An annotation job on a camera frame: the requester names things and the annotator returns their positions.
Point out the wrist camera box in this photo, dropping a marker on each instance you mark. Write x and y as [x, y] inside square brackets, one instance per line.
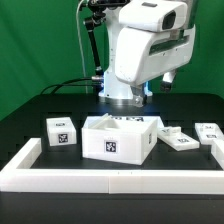
[167, 81]

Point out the small white cube part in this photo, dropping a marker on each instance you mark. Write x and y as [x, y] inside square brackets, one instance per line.
[61, 131]

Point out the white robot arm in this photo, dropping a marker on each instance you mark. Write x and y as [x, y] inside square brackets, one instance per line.
[154, 16]

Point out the white base tag plate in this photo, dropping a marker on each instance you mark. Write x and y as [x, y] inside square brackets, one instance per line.
[141, 118]

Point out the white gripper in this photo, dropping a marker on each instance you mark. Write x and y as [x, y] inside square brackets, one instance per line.
[142, 56]

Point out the white U-shaped fence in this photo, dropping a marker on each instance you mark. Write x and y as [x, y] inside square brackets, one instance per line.
[19, 176]

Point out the white cabinet door panel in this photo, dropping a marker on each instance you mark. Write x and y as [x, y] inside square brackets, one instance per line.
[175, 138]

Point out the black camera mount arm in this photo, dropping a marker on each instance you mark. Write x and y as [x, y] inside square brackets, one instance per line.
[98, 17]

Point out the white cabinet body box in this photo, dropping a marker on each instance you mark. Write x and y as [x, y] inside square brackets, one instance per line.
[122, 140]

